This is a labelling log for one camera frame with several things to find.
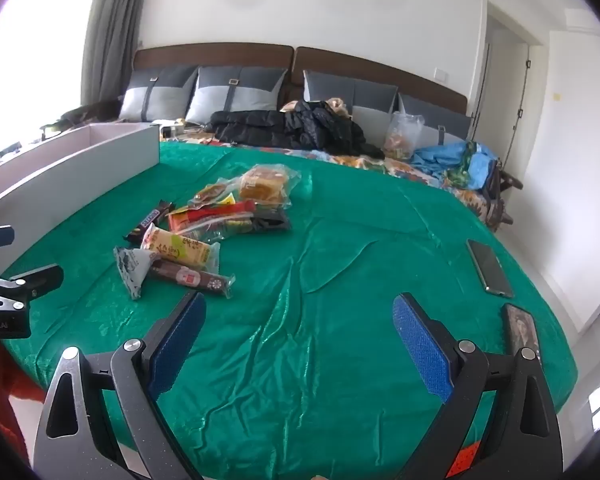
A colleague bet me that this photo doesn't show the brown bag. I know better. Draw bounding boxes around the brown bag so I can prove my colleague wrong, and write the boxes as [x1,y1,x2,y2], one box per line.
[482,160,523,233]

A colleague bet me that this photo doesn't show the grey two-tone pillow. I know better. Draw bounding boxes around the grey two-tone pillow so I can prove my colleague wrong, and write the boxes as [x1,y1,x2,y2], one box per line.
[302,70,400,126]
[185,66,288,126]
[117,65,200,123]
[397,92,473,146]

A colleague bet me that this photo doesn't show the grey triangular snack packet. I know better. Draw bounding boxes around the grey triangular snack packet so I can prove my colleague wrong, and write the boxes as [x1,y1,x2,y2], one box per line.
[113,246,161,301]

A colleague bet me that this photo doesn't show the dark cloth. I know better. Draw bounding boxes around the dark cloth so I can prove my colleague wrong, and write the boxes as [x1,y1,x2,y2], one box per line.
[57,100,126,126]

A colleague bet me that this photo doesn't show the clear bread packet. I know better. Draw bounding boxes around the clear bread packet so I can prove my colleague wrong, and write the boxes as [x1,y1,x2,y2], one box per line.
[237,164,301,209]

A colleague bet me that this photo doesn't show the smartphone with patterned case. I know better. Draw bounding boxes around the smartphone with patterned case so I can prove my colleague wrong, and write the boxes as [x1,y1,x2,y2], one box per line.
[501,303,543,368]

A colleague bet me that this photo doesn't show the grey curtain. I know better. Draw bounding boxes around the grey curtain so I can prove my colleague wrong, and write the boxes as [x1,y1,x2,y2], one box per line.
[80,0,153,106]

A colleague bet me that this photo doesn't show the blue cloth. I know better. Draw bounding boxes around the blue cloth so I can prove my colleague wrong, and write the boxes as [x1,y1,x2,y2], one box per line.
[410,140,498,191]

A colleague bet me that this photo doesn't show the cluttered side table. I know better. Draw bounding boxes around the cluttered side table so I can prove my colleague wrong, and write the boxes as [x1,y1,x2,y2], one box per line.
[0,122,63,171]

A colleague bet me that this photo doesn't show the white door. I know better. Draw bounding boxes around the white door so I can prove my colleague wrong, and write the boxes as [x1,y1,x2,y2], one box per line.
[472,2,548,186]

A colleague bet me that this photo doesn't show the long clear black-ended snack packet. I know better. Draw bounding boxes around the long clear black-ended snack packet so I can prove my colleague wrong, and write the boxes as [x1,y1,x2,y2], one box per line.
[195,209,292,243]

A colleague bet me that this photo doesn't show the red snack packet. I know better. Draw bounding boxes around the red snack packet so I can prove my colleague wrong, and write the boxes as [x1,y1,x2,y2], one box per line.
[167,200,257,234]

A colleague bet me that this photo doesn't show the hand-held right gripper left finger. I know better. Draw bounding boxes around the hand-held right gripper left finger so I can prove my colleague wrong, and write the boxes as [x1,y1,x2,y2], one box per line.
[32,290,208,480]

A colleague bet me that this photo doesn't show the dark chocolate bar packet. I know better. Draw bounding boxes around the dark chocolate bar packet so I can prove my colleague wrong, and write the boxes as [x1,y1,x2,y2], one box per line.
[124,200,175,242]

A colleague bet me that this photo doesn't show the yellow cake packet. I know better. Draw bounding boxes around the yellow cake packet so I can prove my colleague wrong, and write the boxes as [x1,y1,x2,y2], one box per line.
[141,223,221,267]

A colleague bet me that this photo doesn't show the grey sofa cushions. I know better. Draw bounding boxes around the grey sofa cushions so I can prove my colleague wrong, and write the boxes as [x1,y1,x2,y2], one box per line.
[132,42,468,116]

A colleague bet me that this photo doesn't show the black puffer jacket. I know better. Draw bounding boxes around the black puffer jacket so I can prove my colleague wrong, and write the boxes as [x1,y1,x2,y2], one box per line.
[204,100,385,158]

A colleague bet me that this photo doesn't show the green tablecloth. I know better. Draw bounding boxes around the green tablecloth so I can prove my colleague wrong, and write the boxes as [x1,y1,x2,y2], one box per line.
[0,140,578,480]

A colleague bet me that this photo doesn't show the white cardboard box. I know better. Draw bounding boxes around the white cardboard box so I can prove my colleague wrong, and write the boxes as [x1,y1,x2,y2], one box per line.
[0,122,161,281]

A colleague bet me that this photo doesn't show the grey smartphone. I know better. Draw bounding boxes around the grey smartphone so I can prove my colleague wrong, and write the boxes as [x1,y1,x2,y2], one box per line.
[466,239,515,297]

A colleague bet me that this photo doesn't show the clear plastic bag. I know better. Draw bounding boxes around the clear plastic bag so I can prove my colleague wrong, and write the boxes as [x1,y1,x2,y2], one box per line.
[382,111,426,161]

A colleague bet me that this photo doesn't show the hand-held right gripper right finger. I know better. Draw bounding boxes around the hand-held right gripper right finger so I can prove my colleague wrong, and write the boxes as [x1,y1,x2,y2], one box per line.
[391,292,566,480]

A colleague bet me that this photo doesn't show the long brown snack packet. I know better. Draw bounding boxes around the long brown snack packet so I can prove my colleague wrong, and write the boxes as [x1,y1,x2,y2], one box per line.
[149,259,236,299]

